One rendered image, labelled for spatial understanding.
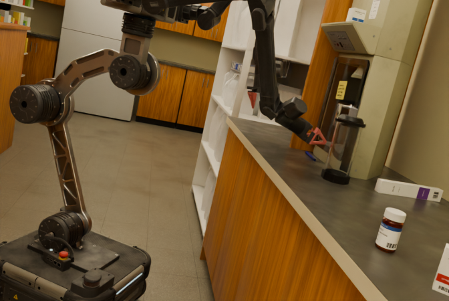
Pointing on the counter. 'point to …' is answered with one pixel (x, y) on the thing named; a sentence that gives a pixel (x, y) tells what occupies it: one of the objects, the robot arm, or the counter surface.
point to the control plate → (341, 40)
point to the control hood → (355, 35)
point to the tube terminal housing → (386, 62)
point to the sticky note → (341, 89)
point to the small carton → (354, 14)
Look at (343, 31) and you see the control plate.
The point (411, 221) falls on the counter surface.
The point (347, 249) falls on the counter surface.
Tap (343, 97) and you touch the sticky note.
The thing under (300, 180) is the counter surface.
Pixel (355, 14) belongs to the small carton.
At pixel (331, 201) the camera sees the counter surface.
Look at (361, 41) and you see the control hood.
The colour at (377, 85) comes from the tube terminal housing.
